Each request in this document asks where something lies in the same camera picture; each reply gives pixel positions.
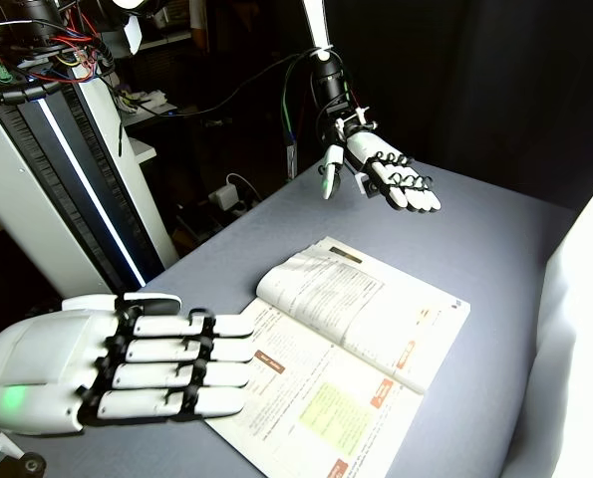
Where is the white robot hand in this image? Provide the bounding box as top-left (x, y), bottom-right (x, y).
top-left (318, 127), bottom-right (443, 214)
top-left (0, 293), bottom-right (256, 437)

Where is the textbook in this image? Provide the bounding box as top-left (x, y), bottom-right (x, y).
top-left (204, 236), bottom-right (472, 478)

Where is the black curtain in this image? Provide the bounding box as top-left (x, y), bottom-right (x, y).
top-left (325, 0), bottom-right (593, 210)

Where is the grey table cloth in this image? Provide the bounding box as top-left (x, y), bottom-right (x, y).
top-left (6, 158), bottom-right (576, 478)

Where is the white power adapter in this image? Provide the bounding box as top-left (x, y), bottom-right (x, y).
top-left (209, 184), bottom-right (243, 210)

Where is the white and black robot column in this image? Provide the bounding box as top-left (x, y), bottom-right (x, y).
top-left (0, 74), bottom-right (180, 300)

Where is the white crumpled cloth pile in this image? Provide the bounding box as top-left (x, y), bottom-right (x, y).
top-left (118, 88), bottom-right (177, 117)

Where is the white shelf board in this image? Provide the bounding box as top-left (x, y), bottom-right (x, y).
top-left (126, 136), bottom-right (158, 164)

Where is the white paper tag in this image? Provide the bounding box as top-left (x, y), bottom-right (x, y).
top-left (123, 14), bottom-right (144, 56)

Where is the white backdrop cloth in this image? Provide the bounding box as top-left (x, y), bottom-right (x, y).
top-left (507, 166), bottom-right (593, 478)

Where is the small wrist camera box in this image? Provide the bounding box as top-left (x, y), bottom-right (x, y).
top-left (353, 171), bottom-right (383, 198)

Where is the thin green cable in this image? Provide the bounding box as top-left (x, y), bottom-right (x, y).
top-left (281, 57), bottom-right (297, 145)

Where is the white adapter cable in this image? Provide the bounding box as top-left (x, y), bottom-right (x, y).
top-left (225, 171), bottom-right (265, 205)

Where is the long black cable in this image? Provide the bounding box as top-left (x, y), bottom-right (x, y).
top-left (119, 49), bottom-right (322, 120)

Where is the black corrugated cable conduit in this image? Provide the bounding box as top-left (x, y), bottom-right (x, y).
top-left (0, 39), bottom-right (116, 107)

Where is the robot head electronics with wires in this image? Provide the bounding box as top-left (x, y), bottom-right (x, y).
top-left (0, 0), bottom-right (118, 106)

